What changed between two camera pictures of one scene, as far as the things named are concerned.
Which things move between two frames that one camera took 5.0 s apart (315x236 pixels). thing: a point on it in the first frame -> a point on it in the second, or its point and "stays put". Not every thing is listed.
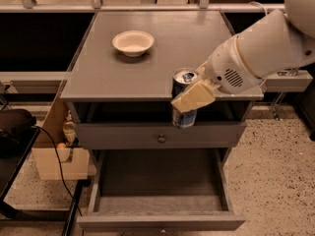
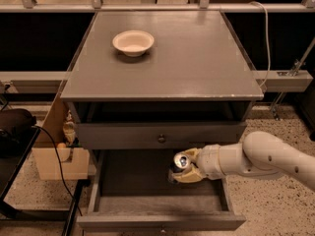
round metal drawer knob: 161,140 stays put
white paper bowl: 133,42 stays put
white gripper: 228,67 -> 209,161
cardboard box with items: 58,154 stays put
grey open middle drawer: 154,190 stays put
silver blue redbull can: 181,79 -> 181,162
